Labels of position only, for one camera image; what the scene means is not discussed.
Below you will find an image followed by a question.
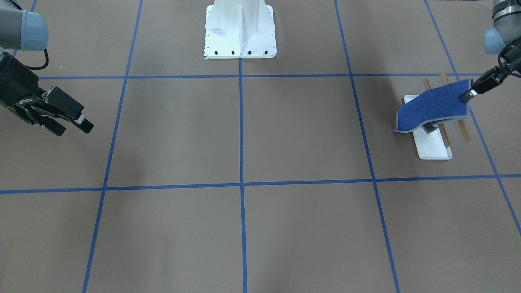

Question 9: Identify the white wooden towel rack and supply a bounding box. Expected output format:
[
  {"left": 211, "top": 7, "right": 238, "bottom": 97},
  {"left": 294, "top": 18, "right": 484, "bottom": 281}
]
[{"left": 403, "top": 72, "right": 471, "bottom": 161}]

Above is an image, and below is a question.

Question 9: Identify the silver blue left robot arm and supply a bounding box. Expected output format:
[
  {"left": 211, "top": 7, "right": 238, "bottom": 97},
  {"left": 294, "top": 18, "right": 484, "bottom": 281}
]
[{"left": 460, "top": 0, "right": 521, "bottom": 103}]

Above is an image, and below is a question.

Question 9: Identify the white camera post with base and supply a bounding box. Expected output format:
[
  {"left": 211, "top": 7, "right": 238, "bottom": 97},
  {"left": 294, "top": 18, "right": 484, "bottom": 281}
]
[{"left": 204, "top": 0, "right": 277, "bottom": 59}]

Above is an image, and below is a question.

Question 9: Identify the blue towel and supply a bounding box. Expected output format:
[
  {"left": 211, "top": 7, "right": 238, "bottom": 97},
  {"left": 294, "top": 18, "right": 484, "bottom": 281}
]
[{"left": 394, "top": 79, "right": 473, "bottom": 133}]

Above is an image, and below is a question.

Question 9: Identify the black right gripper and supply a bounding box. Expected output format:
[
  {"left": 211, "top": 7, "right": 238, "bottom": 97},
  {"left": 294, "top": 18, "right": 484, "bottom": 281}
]
[{"left": 0, "top": 52, "right": 94, "bottom": 136}]

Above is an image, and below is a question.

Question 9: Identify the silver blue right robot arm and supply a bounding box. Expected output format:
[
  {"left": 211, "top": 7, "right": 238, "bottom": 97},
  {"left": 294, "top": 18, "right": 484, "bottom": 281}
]
[{"left": 0, "top": 0, "right": 93, "bottom": 136}]

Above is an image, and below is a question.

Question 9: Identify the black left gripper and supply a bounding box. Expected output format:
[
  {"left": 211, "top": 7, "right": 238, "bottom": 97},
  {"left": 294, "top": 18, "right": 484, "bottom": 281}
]
[{"left": 460, "top": 57, "right": 521, "bottom": 103}]

